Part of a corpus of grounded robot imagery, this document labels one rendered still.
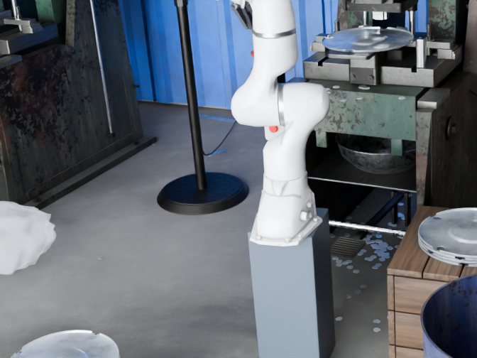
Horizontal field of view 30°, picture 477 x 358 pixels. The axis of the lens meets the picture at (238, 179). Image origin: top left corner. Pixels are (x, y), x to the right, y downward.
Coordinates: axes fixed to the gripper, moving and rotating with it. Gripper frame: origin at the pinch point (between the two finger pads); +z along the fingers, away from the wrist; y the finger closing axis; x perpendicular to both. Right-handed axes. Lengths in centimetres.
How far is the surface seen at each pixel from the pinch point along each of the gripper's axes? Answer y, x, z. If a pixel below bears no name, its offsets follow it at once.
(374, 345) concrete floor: 52, -71, 56
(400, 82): 44.8, 1.0, 16.8
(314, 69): 15.1, 2.3, 14.9
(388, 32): 36.7, 17.5, 10.6
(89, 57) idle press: -117, 38, 48
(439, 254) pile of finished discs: 74, -60, 21
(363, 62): 33.5, 1.1, 9.7
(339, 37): 23.0, 9.8, 6.9
